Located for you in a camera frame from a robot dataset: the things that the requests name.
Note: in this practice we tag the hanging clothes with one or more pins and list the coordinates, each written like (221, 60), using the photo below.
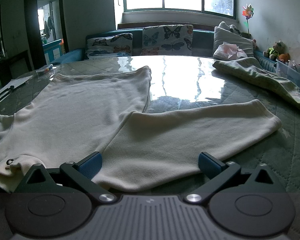
(48, 27)

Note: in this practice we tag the clear plastic storage box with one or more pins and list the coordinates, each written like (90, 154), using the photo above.
(290, 73)

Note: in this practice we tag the teddy bear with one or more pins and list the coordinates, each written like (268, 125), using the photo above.
(273, 50)

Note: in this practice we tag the cream knit garment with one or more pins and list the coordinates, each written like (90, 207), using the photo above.
(77, 110)

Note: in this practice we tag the butterfly print cushion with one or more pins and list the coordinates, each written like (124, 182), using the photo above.
(107, 46)
(167, 40)

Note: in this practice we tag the colourful pinwheel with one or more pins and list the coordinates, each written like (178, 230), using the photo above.
(248, 12)

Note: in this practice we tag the small clear plastic box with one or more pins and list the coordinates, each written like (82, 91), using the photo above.
(45, 69)

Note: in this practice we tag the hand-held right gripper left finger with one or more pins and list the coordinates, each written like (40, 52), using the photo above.
(93, 163)

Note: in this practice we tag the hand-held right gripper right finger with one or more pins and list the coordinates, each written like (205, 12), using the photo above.
(206, 163)

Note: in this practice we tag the teal sofa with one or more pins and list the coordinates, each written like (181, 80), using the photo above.
(202, 42)

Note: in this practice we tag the orange plush toy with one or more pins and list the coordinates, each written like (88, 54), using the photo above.
(284, 57)

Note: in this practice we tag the pale green garment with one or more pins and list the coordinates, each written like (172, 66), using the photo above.
(252, 75)

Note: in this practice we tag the grey pillow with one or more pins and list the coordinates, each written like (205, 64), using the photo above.
(227, 38)

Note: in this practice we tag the dark wooden side table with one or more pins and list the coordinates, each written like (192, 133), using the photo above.
(18, 65)

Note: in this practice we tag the round glass turntable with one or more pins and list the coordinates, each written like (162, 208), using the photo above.
(165, 103)

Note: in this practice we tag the dark wooden door frame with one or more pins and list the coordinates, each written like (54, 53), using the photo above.
(31, 30)

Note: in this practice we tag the white spotted cushion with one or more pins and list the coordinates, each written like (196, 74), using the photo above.
(231, 27)

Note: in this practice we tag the white paper sheet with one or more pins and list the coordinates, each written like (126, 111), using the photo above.
(17, 82)

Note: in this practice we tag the blue cabinet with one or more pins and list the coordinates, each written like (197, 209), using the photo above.
(53, 51)

